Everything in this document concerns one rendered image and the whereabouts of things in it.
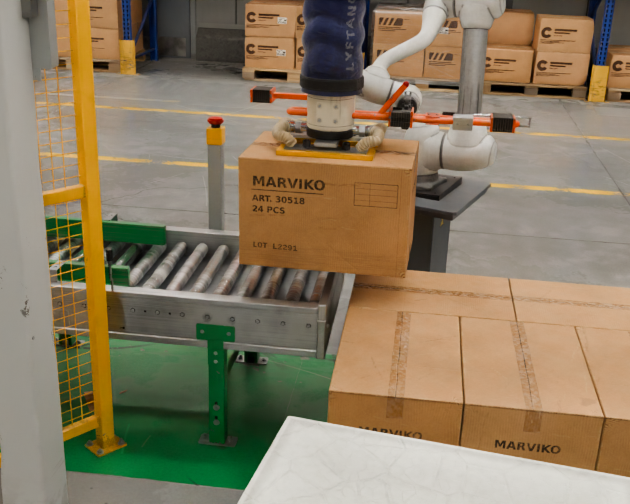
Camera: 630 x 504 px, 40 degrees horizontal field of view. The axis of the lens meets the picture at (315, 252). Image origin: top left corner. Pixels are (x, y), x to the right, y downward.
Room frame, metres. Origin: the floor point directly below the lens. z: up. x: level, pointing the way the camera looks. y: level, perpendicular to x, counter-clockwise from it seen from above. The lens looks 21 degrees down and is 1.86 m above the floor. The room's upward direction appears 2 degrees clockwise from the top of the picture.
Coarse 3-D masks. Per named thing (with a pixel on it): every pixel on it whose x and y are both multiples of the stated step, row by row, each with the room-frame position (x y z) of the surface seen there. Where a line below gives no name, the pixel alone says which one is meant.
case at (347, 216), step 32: (256, 160) 2.91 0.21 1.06; (288, 160) 2.89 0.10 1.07; (320, 160) 2.90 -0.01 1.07; (352, 160) 2.91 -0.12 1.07; (384, 160) 2.92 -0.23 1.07; (416, 160) 3.09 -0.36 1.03; (256, 192) 2.91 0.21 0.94; (288, 192) 2.89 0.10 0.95; (320, 192) 2.87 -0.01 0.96; (352, 192) 2.85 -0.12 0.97; (384, 192) 2.84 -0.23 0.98; (256, 224) 2.91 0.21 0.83; (288, 224) 2.89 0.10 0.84; (320, 224) 2.87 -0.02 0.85; (352, 224) 2.85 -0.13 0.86; (384, 224) 2.83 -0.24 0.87; (256, 256) 2.91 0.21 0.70; (288, 256) 2.89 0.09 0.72; (320, 256) 2.87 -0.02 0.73; (352, 256) 2.85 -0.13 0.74; (384, 256) 2.83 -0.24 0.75
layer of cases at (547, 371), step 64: (384, 320) 2.75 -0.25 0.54; (448, 320) 2.77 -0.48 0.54; (512, 320) 2.79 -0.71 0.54; (576, 320) 2.81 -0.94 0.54; (384, 384) 2.30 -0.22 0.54; (448, 384) 2.32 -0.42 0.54; (512, 384) 2.33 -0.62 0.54; (576, 384) 2.35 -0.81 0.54; (512, 448) 2.19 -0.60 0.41; (576, 448) 2.17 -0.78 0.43
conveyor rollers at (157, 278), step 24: (48, 240) 3.39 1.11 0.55; (72, 240) 3.40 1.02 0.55; (120, 264) 3.17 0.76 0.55; (144, 264) 3.18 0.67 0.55; (168, 264) 3.19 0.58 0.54; (192, 264) 3.20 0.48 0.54; (216, 264) 3.21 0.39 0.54; (240, 264) 3.22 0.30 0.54; (168, 288) 2.94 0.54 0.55; (192, 288) 2.96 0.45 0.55; (216, 288) 2.97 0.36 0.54
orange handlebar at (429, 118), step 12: (276, 96) 3.35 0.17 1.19; (288, 96) 3.34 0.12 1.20; (300, 96) 3.34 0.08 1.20; (288, 108) 3.08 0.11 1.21; (300, 108) 3.10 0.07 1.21; (420, 120) 2.99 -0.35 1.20; (432, 120) 2.99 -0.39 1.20; (444, 120) 2.98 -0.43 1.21; (480, 120) 2.97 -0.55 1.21; (516, 120) 2.98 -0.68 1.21
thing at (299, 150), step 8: (296, 144) 3.02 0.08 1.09; (304, 144) 2.97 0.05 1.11; (344, 144) 2.95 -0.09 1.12; (280, 152) 2.95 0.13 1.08; (288, 152) 2.94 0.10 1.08; (296, 152) 2.94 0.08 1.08; (304, 152) 2.94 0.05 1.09; (312, 152) 2.93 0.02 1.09; (320, 152) 2.93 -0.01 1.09; (328, 152) 2.94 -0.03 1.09; (336, 152) 2.93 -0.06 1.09; (344, 152) 2.93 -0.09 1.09; (352, 152) 2.93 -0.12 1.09; (360, 152) 2.93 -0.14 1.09; (368, 152) 2.95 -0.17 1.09; (360, 160) 2.91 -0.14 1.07; (368, 160) 2.90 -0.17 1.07
